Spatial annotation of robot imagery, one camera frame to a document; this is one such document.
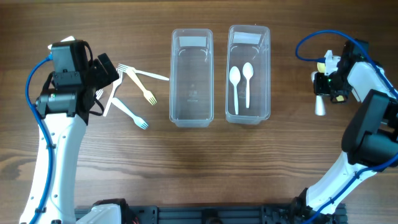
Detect white fork long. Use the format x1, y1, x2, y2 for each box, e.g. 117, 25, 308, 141
103, 68, 123, 117

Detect white fork pointing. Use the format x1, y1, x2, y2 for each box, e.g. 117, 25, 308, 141
118, 64, 169, 81

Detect yellow spoon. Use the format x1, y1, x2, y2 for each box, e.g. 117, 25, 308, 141
313, 63, 346, 104

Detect white spoon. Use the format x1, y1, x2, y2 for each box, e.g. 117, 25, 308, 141
229, 66, 241, 115
243, 62, 254, 108
310, 71, 326, 116

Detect cream yellow fork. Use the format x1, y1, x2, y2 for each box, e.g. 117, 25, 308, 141
126, 68, 157, 105

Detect pale blue fork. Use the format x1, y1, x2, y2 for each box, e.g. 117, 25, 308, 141
111, 97, 149, 129

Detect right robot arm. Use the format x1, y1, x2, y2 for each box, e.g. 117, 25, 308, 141
289, 39, 397, 223

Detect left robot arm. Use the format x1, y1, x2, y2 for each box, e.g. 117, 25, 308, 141
19, 40, 119, 223

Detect left clear plastic container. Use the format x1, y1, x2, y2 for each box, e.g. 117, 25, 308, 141
169, 29, 214, 128

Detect clear plastic container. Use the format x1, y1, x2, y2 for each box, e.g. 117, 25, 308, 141
169, 29, 214, 128
225, 25, 271, 124

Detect right clear plastic container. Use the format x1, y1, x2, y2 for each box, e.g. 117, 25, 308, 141
225, 25, 271, 124

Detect right blue cable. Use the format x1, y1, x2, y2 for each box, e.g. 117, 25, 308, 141
295, 29, 398, 224

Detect blue cable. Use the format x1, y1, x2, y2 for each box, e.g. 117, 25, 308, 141
25, 54, 55, 224
295, 29, 398, 224

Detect left blue cable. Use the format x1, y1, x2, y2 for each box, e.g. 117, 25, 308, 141
25, 54, 55, 224

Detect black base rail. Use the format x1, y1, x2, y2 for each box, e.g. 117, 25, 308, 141
74, 203, 346, 224

